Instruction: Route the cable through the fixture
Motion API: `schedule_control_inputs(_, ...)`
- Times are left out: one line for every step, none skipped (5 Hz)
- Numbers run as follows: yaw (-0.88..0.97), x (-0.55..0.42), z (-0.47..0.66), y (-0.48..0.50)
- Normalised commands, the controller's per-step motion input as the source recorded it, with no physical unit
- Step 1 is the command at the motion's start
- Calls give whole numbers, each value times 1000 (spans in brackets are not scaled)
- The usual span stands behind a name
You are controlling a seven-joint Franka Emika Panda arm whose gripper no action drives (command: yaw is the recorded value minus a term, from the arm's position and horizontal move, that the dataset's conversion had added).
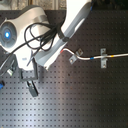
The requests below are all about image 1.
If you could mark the metal cable clip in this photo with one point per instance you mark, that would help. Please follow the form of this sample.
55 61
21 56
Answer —
72 59
103 58
79 52

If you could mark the metal cable clip upper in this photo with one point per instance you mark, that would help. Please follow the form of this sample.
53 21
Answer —
79 52

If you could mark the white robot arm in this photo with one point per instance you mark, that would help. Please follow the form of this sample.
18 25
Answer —
30 40

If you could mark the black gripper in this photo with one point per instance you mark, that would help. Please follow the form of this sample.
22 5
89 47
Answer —
29 76

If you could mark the black perforated breadboard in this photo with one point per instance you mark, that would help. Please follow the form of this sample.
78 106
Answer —
78 95

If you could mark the metal cable clip right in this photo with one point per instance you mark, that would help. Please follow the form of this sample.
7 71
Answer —
103 58

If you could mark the metal cable clip lower left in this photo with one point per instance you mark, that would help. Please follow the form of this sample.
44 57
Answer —
72 59

